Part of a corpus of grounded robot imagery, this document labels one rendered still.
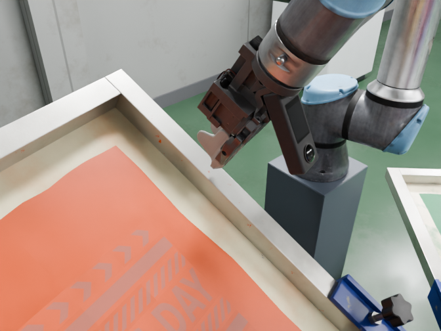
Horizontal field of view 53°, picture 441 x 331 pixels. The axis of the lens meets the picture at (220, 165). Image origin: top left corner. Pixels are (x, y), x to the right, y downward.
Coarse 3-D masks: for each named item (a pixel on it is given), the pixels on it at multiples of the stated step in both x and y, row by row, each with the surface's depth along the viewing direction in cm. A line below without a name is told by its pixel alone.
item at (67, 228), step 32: (96, 160) 64; (128, 160) 67; (64, 192) 59; (96, 192) 62; (128, 192) 64; (160, 192) 66; (32, 224) 55; (64, 224) 57; (96, 224) 59; (128, 224) 61; (160, 224) 64; (192, 224) 66; (32, 256) 53; (64, 256) 55; (96, 256) 57; (192, 256) 63; (224, 256) 66; (64, 288) 53; (224, 288) 63; (256, 288) 65; (256, 320) 62; (288, 320) 65
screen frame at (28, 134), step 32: (96, 96) 66; (128, 96) 69; (0, 128) 56; (32, 128) 58; (64, 128) 62; (160, 128) 68; (0, 160) 54; (192, 160) 68; (224, 192) 67; (256, 224) 67; (288, 256) 66; (320, 288) 66
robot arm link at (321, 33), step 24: (312, 0) 43; (336, 0) 42; (360, 0) 41; (384, 0) 43; (288, 24) 46; (312, 24) 44; (336, 24) 43; (360, 24) 44; (288, 48) 47; (312, 48) 46; (336, 48) 46
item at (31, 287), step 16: (0, 224) 53; (0, 240) 52; (16, 240) 53; (0, 256) 52; (16, 256) 52; (0, 272) 51; (16, 272) 51; (32, 272) 52; (0, 288) 50; (16, 288) 51; (32, 288) 51; (48, 288) 52; (0, 304) 49; (16, 304) 50; (32, 304) 50; (0, 320) 48; (16, 320) 49
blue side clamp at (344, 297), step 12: (348, 276) 67; (336, 288) 67; (348, 288) 67; (360, 288) 67; (336, 300) 65; (348, 300) 66; (360, 300) 67; (372, 300) 67; (348, 312) 65; (360, 312) 66; (360, 324) 65; (384, 324) 66
